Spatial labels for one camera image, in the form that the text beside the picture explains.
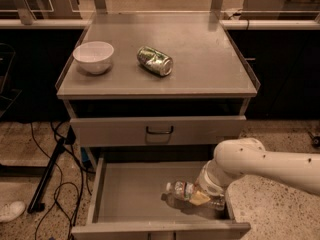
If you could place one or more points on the white ceramic bowl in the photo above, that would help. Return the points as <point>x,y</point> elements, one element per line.
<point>94,57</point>

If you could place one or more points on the open grey middle drawer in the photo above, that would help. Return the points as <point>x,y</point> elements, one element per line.
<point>130,202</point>

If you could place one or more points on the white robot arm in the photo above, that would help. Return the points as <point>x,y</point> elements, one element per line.
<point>233,159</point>

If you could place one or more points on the clear plastic water bottle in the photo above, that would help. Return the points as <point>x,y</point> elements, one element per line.
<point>182,190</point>

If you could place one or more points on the crushed green soda can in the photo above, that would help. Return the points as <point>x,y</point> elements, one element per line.
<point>155,61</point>

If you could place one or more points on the black caster wheel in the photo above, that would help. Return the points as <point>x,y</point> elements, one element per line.
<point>315,140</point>

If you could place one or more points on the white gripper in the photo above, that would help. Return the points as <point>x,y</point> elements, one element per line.
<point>204,182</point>

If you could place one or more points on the white counter rail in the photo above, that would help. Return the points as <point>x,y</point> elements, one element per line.
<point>227,24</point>

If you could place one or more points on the black metal stand leg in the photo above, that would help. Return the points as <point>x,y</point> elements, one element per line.
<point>35,203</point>

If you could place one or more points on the grey top drawer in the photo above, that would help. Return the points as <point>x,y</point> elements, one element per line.
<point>130,131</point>

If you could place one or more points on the black drawer handle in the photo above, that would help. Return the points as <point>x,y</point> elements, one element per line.
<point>159,132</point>

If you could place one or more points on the white sneaker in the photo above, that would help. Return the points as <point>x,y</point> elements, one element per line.
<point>12,211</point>

